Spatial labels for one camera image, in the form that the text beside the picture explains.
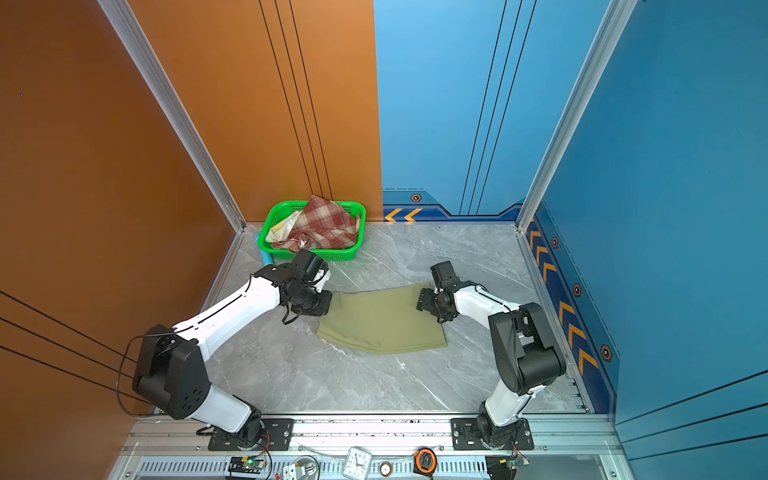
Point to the red plaid skirt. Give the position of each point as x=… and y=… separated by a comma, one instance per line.
x=322, y=225

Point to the green plastic basket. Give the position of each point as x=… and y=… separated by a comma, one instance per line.
x=284, y=209

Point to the right small circuit board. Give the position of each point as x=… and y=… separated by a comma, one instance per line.
x=514, y=463

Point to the small tape roll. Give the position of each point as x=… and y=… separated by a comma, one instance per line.
x=385, y=469

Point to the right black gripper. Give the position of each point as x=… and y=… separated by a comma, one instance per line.
x=424, y=302

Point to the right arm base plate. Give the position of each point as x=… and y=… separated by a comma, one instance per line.
x=479, y=433

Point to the white square clock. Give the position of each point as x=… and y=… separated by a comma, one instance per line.
x=357, y=464

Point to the cream yellow cloth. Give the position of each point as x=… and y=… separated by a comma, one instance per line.
x=280, y=232

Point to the green circuit board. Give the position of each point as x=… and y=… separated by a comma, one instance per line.
x=247, y=467

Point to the orange black tape measure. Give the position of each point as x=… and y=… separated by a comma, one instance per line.
x=425, y=462

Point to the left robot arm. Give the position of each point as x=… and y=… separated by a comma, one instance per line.
x=171, y=370

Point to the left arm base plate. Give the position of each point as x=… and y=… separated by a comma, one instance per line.
x=271, y=434

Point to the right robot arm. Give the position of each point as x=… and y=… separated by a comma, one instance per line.
x=526, y=355

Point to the white power plug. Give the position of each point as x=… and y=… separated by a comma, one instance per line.
x=292, y=471

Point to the light blue tube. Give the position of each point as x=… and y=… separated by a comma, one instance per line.
x=266, y=258

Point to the olive green skirt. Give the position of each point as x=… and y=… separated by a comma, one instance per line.
x=382, y=322

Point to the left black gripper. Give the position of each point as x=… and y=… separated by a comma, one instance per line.
x=322, y=309

